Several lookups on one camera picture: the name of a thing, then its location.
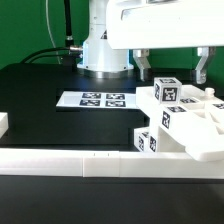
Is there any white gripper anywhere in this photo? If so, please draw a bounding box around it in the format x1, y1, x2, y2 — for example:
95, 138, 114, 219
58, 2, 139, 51
106, 0, 224, 84

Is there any white tagged nut cube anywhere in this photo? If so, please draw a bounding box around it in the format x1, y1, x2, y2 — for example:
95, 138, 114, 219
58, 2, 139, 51
153, 77, 182, 104

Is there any white chair back frame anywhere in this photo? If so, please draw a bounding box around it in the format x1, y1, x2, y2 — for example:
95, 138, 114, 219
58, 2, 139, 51
136, 85, 224, 162

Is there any white base tag sheet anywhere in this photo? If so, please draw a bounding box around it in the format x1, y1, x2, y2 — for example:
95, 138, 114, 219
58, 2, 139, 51
56, 91, 138, 109

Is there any white U-shaped obstacle fence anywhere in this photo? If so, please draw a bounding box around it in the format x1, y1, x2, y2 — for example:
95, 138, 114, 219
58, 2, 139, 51
0, 111, 224, 179

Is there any black cable bundle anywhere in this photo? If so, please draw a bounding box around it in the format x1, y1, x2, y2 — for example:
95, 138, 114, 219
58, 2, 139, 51
20, 0, 84, 65

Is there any thin white cable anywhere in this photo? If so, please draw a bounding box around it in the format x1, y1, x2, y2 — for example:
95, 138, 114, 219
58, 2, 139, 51
45, 0, 63, 65

